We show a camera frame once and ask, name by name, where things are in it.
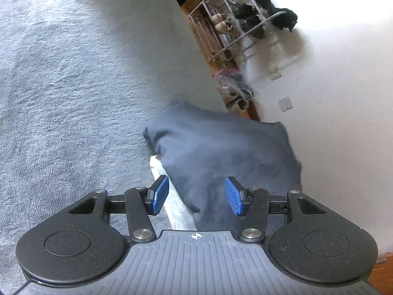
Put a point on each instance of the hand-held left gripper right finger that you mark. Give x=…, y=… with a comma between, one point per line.
x=235, y=195

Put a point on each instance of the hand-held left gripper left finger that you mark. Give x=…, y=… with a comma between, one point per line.
x=161, y=193

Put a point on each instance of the dark navy pants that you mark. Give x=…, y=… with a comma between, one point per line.
x=221, y=153

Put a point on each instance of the row of pale sneakers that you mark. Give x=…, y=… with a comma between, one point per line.
x=233, y=89

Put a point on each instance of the metal shoe rack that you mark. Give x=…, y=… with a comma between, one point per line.
x=233, y=37

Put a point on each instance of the group of dark rack shoes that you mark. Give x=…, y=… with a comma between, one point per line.
x=261, y=9

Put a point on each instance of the white wall socket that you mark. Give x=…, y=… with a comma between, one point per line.
x=276, y=73
x=285, y=103

